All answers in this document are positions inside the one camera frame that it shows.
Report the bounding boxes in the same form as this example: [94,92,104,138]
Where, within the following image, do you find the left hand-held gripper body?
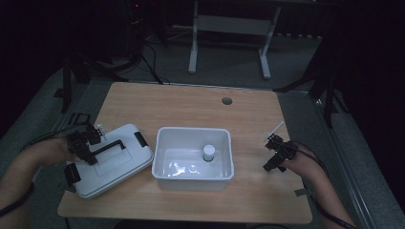
[67,123,108,158]

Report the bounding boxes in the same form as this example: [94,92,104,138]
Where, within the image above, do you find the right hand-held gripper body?
[263,121,299,161]

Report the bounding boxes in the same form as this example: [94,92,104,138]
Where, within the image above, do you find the white box lid black handle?
[63,123,155,200]

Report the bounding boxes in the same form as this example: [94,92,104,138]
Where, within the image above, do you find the small white pill bottle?
[202,144,217,163]

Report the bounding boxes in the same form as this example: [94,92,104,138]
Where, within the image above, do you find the white plastic storage box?
[151,126,236,192]

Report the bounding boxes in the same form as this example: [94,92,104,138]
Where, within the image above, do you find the person's left hand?
[44,137,79,166]

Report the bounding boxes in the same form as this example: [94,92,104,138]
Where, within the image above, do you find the person's right hand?
[281,152,323,179]

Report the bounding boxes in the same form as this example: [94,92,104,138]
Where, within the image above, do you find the black metal stand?
[272,31,352,129]
[60,47,129,115]

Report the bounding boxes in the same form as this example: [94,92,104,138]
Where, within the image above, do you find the dark device with red light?
[126,0,146,28]

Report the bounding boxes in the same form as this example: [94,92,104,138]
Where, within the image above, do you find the black rectangular floor bracket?
[67,112,92,126]

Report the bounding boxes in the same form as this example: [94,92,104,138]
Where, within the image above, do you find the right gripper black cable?
[290,140,352,229]

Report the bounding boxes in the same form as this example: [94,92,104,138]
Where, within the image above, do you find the black floor cable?
[139,42,171,86]

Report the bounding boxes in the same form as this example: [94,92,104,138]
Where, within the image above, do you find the white metal desk frame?
[187,0,282,80]

